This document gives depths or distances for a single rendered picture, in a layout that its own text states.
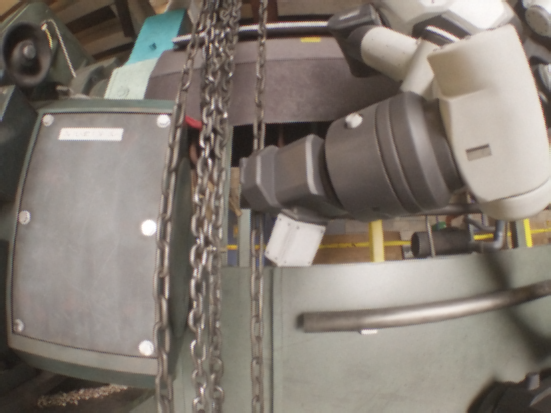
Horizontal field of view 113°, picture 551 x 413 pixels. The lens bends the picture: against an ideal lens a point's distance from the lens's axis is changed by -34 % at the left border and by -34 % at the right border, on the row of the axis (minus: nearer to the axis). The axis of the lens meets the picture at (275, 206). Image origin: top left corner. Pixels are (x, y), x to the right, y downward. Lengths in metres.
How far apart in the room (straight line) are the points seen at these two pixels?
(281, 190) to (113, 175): 0.21
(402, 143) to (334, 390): 0.68
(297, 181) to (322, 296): 0.52
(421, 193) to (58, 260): 0.37
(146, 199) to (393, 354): 0.67
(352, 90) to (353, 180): 0.80
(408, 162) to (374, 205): 0.04
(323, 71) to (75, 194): 0.86
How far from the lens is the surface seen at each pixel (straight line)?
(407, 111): 0.18
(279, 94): 0.95
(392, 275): 0.74
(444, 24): 0.62
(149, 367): 0.34
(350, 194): 0.19
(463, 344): 0.87
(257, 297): 0.30
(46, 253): 0.38
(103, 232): 0.34
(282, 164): 0.23
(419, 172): 0.17
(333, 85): 0.98
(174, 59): 1.24
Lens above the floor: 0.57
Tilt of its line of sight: 14 degrees up
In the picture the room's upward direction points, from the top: straight up
